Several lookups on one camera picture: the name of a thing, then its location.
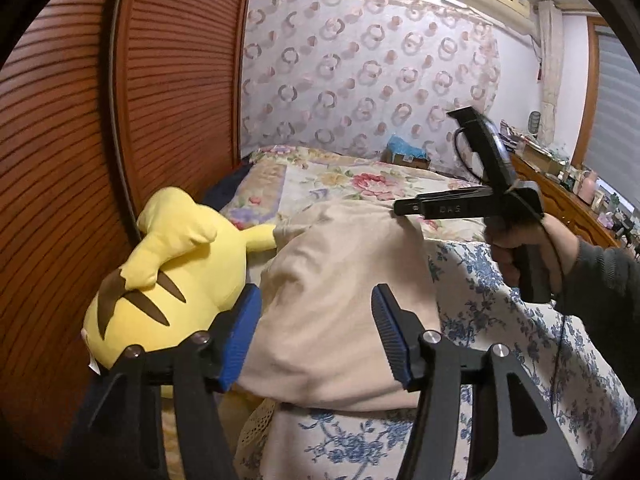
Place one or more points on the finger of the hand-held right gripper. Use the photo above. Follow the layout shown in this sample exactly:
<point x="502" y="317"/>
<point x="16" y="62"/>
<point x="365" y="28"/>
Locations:
<point x="450" y="208"/>

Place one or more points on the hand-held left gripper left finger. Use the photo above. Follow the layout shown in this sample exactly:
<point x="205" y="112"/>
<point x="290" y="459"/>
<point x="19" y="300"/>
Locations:
<point x="240" y="340"/>

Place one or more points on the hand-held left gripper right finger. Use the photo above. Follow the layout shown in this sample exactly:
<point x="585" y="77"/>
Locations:
<point x="392" y="340"/>

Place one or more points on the peach printed t-shirt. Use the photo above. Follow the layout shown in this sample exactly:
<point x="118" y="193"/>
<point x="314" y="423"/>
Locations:
<point x="325" y="285"/>

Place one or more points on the person's right forearm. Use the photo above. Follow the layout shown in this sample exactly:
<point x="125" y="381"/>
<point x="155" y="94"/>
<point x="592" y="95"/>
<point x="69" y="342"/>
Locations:
<point x="600" y="290"/>

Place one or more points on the person's right hand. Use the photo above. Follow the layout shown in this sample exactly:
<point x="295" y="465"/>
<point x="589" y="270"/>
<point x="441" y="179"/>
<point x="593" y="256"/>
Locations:
<point x="502" y="260"/>

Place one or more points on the flat cardboard box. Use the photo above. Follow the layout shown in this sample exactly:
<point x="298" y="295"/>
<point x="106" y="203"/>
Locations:
<point x="537" y="156"/>

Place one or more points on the small desk fan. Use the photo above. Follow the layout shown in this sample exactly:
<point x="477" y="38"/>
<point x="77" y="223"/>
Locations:
<point x="535" y="124"/>

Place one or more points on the cardboard box with blue bag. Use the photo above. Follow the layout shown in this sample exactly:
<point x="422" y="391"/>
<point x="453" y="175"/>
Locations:
<point x="405" y="152"/>

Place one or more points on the wooden sideboard cabinet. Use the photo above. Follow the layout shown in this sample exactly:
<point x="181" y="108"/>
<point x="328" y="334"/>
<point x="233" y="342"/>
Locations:
<point x="575" y="205"/>

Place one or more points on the pink bottle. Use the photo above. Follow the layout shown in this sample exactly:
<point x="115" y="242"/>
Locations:
<point x="586" y="184"/>

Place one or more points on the floral quilt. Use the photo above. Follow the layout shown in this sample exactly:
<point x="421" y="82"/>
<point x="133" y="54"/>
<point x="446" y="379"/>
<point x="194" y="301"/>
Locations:
<point x="350" y="180"/>

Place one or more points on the yellow plush toy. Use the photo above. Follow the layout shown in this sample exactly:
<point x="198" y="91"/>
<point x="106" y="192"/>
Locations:
<point x="190" y="240"/>

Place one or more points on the cream window curtain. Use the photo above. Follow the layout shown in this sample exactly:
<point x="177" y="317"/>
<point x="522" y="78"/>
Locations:
<point x="550" y="60"/>

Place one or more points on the grey window blind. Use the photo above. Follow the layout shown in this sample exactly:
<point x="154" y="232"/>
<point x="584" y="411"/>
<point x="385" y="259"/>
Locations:
<point x="615" y="110"/>

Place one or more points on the wooden louvered wardrobe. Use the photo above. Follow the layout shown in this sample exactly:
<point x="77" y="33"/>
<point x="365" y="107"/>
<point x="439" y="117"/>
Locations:
<point x="165" y="85"/>

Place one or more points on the wooden window frame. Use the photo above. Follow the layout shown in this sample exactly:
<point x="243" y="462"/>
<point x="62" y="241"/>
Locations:
<point x="587" y="100"/>

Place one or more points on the circle patterned wall curtain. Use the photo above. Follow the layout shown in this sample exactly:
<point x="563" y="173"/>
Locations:
<point x="350" y="60"/>

